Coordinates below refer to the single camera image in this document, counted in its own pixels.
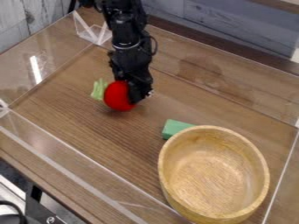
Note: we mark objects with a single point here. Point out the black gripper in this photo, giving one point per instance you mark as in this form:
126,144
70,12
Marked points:
129,64

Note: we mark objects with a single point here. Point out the red plush strawberry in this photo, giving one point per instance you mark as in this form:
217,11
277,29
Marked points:
113,94

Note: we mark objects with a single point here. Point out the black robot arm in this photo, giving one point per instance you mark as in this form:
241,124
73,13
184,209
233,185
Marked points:
125,19

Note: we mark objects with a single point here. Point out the green foam block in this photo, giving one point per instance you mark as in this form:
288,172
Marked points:
173,127

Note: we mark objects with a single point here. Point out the clear acrylic tray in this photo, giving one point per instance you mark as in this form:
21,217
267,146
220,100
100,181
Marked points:
90,156

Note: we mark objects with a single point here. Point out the wooden bowl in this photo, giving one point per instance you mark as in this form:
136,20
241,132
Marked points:
213,175

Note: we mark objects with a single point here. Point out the clear acrylic corner bracket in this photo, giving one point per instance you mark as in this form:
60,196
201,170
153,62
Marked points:
96,34

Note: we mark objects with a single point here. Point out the black table frame bracket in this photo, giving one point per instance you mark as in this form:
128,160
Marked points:
36,213

